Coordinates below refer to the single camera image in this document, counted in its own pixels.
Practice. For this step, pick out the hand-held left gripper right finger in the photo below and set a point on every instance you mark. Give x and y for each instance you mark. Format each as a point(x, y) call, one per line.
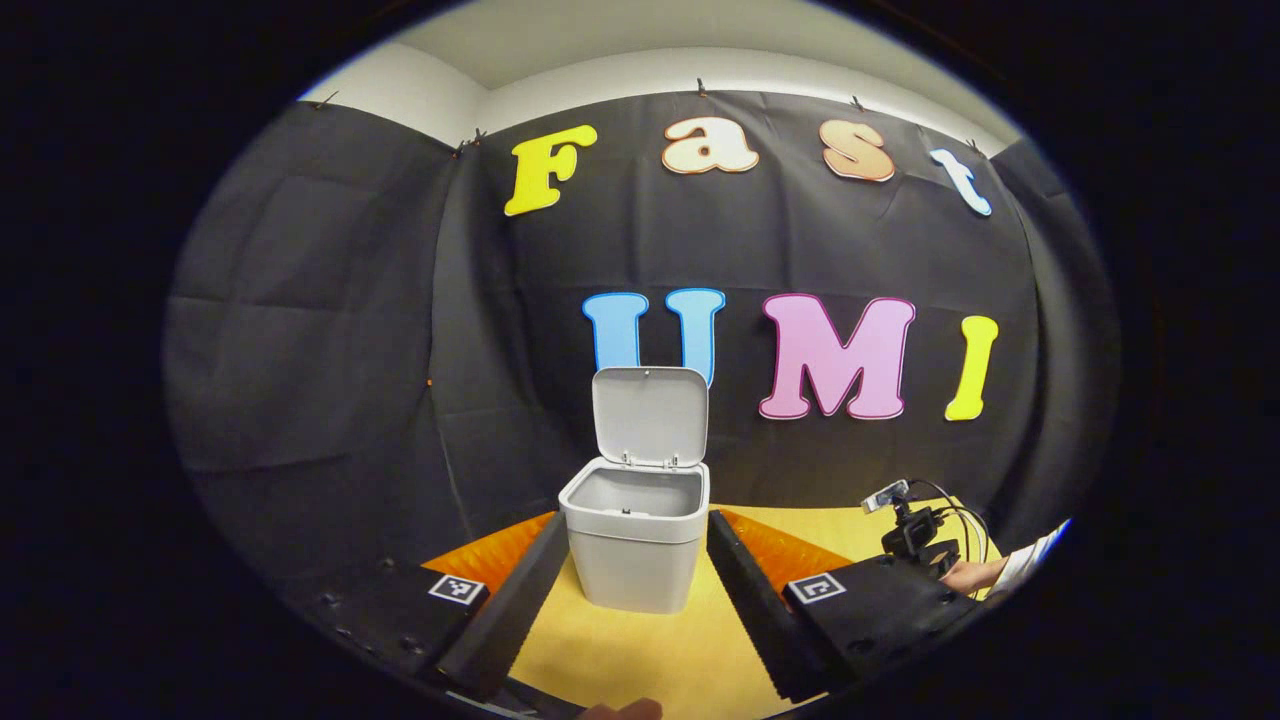
point(760, 610)

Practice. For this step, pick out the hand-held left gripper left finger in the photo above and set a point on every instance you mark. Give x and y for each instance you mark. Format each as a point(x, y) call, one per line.
point(510, 610)

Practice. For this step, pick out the white desktop garbage bin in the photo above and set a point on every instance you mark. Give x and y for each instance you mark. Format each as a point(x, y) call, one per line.
point(640, 560)

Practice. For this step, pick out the wooden desktop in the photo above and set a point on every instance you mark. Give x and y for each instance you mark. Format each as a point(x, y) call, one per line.
point(640, 650)

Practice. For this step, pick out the black backdrop cloth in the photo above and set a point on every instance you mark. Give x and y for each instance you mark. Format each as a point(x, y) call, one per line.
point(350, 330)

